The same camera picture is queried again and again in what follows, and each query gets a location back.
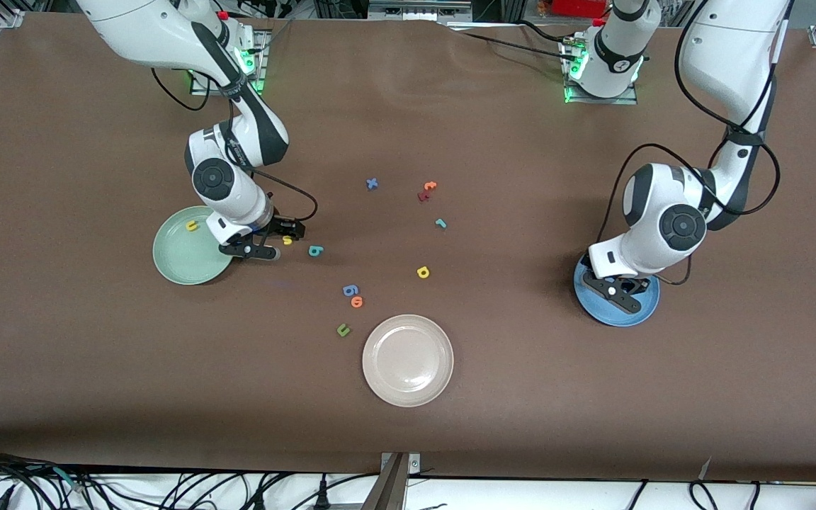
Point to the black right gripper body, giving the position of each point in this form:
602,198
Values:
282,227

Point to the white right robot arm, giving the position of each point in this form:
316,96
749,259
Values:
217,180

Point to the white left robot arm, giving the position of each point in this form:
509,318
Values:
663,227

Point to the blue plate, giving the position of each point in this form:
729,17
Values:
592,308

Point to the green plate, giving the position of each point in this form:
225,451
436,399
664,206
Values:
185,258

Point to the beige plate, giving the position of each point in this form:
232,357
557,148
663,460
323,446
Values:
408,360

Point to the white paper tag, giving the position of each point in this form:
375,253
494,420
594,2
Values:
705,471

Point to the brown table cover sheet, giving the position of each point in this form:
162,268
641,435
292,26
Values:
96,368

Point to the red box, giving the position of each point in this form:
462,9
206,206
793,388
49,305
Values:
578,7

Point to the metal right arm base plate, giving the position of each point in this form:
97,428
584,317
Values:
263,64

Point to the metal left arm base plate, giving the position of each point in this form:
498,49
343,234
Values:
627,100

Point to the aluminium frame rail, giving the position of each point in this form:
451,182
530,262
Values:
415,10

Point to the metal profile bracket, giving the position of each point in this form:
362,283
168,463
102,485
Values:
390,485

